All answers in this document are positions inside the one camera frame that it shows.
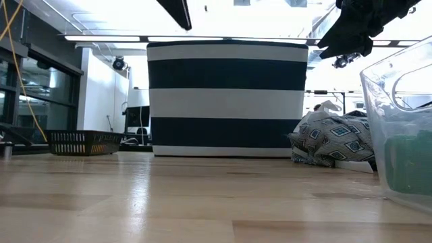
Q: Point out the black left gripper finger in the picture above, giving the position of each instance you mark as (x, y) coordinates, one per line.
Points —
(179, 13)

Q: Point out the black ceiling camera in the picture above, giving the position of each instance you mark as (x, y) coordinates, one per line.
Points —
(119, 63)
(342, 61)

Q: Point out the dark green bandage roll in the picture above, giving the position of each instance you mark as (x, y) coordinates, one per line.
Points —
(408, 165)

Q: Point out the grey patterned gown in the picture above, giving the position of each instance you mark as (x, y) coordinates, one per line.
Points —
(337, 138)

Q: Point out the clear plastic container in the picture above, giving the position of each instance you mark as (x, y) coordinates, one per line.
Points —
(405, 101)

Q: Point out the person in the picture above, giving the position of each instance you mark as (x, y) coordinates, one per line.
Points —
(317, 107)

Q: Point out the dark computer monitor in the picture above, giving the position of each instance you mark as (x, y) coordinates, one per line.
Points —
(136, 116)

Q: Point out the black mesh tray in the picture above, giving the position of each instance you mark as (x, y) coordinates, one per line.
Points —
(84, 143)

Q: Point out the navy white striped fabric basket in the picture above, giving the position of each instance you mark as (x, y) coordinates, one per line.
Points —
(226, 101)

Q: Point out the black aluminium table frame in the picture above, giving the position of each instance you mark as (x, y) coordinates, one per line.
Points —
(20, 136)

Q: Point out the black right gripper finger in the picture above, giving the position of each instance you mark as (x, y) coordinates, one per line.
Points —
(354, 49)
(341, 35)

